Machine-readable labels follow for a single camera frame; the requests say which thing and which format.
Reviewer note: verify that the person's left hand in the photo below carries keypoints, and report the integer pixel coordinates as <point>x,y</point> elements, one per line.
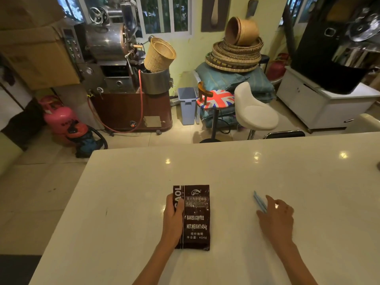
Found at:
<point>171,225</point>

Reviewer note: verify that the person's right hand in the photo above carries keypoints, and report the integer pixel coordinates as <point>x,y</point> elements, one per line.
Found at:
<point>277,224</point>

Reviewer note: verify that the person's left thumb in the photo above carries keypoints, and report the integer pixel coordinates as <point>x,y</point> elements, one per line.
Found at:
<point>180,216</point>

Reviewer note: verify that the person's right thumb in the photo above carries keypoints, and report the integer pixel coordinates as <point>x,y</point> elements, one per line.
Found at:
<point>261,219</point>

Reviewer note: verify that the dark brown coffee bag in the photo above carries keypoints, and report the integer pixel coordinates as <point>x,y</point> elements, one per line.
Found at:
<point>197,218</point>

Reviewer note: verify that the person's left forearm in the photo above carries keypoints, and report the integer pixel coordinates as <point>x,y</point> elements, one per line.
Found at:
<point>156,264</point>

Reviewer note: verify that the person's right forearm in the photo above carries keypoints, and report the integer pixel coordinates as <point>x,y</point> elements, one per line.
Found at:
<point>295,264</point>

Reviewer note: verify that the blue plastic bag clip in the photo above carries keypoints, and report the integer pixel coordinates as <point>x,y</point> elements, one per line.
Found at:
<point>260,201</point>

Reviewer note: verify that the white bar stool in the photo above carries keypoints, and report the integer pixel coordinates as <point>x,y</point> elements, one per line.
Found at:
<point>253,111</point>

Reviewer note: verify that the grey-blue plastic trash bin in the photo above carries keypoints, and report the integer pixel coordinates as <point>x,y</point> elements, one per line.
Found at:
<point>188,105</point>

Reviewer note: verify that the brown wooden roaster base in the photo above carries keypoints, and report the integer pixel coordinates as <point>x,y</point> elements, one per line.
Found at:
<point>133,111</point>

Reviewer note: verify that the orange and blue vacuum cleaner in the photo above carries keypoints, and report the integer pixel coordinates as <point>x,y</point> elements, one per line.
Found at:
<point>84,139</point>

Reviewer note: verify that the flag print bar stool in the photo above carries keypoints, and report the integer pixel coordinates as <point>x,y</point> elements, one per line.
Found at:
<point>216,99</point>

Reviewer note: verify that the white low cabinet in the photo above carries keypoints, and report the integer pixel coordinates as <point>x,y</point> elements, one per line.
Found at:
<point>320,102</point>

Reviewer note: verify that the steel cooling drum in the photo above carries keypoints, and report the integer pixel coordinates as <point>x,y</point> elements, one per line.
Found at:
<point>156,81</point>

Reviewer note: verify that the pile of blue-green sacks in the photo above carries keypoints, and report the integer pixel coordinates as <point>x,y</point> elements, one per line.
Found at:
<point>237,81</point>

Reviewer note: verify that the red gas cylinder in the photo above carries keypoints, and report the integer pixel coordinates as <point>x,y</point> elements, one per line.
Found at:
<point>276,68</point>

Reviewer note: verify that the pink gas cylinder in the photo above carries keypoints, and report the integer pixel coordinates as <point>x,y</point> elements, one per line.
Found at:
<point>58,117</point>

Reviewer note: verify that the tall woven bamboo basket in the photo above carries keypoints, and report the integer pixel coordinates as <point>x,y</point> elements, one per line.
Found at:
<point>158,55</point>

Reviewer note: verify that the stack of woven trays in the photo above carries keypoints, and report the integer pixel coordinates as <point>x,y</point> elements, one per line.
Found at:
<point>234,56</point>

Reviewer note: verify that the black cloth bag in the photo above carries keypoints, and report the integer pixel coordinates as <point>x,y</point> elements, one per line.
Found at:
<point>25,123</point>

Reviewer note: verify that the steel coffee roaster machine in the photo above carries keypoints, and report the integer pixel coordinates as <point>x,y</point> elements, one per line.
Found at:
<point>104,47</point>

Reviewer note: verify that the brown woven round basket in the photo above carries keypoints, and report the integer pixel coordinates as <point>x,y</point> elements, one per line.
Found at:
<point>240,31</point>

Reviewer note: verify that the large black coffee roaster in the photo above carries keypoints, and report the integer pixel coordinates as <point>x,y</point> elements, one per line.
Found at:
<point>338,44</point>

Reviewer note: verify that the white framed window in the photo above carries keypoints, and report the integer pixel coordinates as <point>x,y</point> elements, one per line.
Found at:
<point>164,14</point>

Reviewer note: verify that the large cardboard box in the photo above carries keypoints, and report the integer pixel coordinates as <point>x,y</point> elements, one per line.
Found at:
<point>35,47</point>

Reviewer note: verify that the dark wall panel with spoon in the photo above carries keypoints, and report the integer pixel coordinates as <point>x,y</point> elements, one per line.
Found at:
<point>215,13</point>

